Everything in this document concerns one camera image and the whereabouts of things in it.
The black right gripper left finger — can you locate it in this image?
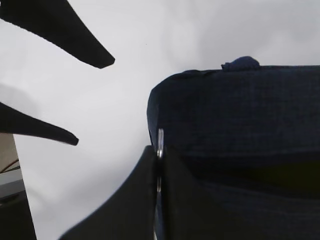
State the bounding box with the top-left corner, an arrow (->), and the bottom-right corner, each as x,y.
61,145 -> 157,240

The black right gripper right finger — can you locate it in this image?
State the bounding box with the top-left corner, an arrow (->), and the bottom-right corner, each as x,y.
162,149 -> 320,240

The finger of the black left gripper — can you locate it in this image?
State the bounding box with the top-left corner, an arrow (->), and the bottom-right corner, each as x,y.
0,0 -> 115,69
0,103 -> 79,146

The navy blue lunch bag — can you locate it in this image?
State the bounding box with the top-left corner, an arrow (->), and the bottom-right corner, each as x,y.
147,56 -> 320,240

